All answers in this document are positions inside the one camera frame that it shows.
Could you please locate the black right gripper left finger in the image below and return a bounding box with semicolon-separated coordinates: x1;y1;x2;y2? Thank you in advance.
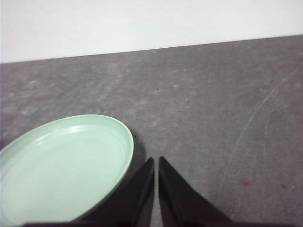
81;157;155;227

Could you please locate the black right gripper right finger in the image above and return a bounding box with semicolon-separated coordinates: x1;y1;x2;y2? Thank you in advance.
158;156;234;227

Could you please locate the green round plate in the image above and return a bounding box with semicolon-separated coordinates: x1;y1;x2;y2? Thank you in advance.
0;114;135;227

